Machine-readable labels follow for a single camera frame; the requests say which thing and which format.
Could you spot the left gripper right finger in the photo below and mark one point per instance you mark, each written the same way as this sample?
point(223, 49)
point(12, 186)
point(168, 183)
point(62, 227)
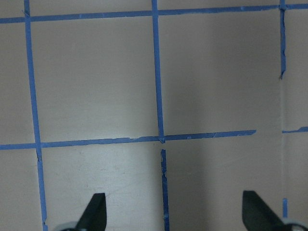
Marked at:
point(257, 215)

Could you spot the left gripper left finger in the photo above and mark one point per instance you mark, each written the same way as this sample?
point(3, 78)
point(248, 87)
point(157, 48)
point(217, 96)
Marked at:
point(94, 216)

